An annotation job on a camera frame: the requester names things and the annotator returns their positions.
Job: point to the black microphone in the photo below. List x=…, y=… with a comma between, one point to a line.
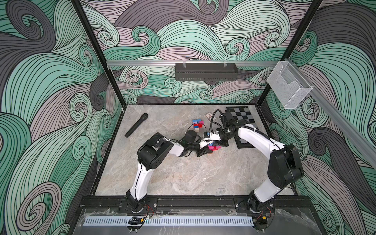
x=135, y=126

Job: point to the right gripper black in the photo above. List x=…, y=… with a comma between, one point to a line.
x=221, y=141

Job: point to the white slotted cable duct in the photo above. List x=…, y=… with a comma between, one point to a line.
x=172, y=221

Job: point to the aluminium rail back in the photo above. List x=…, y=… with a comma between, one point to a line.
x=112, y=63

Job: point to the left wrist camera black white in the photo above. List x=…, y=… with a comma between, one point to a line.
x=205, y=142

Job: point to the playing card box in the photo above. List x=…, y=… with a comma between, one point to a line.
x=208, y=116

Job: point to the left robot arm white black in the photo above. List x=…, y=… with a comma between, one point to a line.
x=152, y=153

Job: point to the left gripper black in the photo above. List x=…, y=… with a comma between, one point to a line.
x=202, y=152

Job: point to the aluminium rail right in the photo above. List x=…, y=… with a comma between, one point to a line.
x=367, y=150

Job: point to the red lego brick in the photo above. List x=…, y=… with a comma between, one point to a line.
x=196, y=125

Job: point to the aluminium rail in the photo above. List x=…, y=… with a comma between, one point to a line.
x=367, y=150
x=112, y=63

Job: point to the black wall tray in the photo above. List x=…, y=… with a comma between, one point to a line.
x=206, y=72

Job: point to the black grey chessboard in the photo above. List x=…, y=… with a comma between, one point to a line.
x=243, y=114

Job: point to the clear plastic wall bin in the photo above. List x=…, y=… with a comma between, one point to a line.
x=288, y=84

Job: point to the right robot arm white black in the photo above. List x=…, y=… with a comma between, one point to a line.
x=284, y=162

